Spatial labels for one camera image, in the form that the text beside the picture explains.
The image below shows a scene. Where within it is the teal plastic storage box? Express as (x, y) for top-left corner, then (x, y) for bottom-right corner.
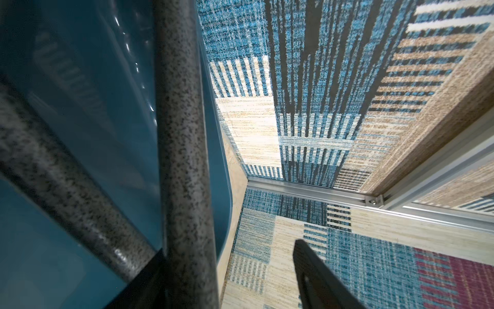
(1, 1), (232, 308)

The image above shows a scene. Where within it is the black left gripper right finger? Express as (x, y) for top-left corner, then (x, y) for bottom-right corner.
(293, 239), (364, 309)

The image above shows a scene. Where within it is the grey hoe red grip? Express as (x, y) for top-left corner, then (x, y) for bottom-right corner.
(153, 1), (219, 308)
(1, 82), (155, 282)

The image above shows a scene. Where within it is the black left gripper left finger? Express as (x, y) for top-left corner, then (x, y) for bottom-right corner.
(105, 249), (169, 308)

